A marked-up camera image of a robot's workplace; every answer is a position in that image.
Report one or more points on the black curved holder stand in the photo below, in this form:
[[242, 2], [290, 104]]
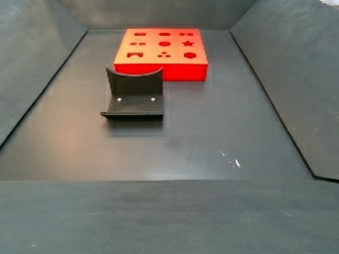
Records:
[[136, 94]]

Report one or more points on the red shape sorter block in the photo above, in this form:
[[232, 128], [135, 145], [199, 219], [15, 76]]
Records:
[[174, 49]]

